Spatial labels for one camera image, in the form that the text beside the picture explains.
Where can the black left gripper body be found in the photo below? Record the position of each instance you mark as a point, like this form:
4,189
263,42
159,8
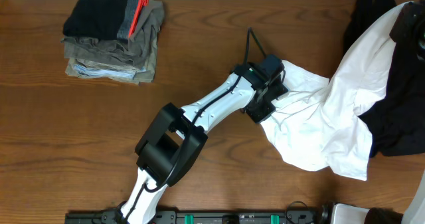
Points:
262,108

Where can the white t-shirt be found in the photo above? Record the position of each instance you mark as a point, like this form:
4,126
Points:
317,125

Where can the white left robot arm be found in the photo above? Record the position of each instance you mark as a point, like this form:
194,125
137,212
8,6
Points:
175,138

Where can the black garment pile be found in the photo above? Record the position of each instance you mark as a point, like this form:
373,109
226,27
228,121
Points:
397,121

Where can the folded olive grey garment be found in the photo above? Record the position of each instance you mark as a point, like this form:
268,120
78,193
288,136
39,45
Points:
138,53

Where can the folded light blue garment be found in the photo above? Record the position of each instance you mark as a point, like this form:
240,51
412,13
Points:
82,71

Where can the folded black garment red trim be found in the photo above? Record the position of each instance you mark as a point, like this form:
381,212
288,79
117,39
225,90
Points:
104,19

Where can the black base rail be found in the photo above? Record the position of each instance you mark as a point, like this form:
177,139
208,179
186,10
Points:
176,217

